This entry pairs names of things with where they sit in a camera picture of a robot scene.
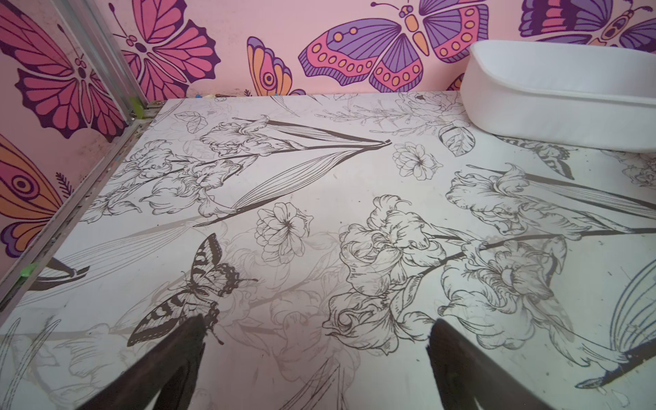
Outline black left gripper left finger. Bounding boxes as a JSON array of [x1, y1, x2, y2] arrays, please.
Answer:
[[81, 315, 205, 410]]

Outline white storage box rear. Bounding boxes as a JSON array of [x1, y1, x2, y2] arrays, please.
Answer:
[[461, 40, 655, 153]]

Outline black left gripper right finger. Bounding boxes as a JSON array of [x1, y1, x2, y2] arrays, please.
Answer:
[[427, 319, 550, 410]]

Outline aluminium frame post left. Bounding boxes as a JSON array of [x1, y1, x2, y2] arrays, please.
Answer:
[[52, 0, 148, 121]]

